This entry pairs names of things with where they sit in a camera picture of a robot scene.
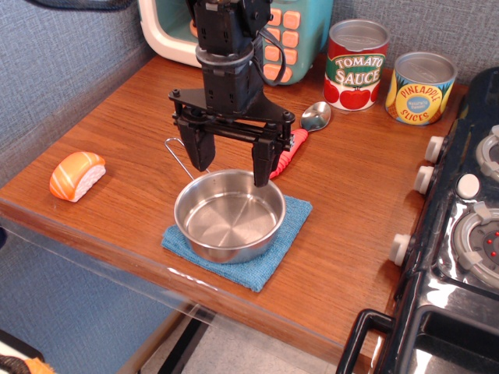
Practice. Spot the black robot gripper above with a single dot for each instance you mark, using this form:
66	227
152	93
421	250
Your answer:
232	104

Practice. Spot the red handled metal spoon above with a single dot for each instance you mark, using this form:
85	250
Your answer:
314	118

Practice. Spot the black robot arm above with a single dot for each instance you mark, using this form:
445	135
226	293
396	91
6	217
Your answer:
231	27

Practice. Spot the teal toy microwave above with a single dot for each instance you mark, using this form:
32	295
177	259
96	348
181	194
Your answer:
301	27

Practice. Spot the blue cloth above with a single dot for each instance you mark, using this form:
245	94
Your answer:
255	273

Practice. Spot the tomato sauce can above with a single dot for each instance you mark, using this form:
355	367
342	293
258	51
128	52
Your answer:
355	61

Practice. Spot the salmon sushi toy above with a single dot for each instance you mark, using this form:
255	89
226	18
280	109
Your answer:
76	175

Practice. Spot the white stove knob bottom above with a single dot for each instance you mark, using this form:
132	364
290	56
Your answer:
399	247

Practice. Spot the white stove knob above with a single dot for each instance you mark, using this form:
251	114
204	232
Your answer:
433	148
399	247
423	179

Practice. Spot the white stove knob middle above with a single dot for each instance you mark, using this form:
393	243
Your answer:
423	179

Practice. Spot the pineapple slices can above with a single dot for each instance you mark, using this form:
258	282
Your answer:
421	85

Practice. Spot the white stove knob top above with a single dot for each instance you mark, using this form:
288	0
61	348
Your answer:
433	148

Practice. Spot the black toy stove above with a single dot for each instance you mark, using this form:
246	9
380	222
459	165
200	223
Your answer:
446	301

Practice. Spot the orange black object corner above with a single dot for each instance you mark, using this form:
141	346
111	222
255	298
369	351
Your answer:
19	357

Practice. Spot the steel pan with wire handle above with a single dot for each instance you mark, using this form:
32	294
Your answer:
224	217

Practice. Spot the black oven door handle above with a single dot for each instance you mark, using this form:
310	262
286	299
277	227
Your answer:
366	320

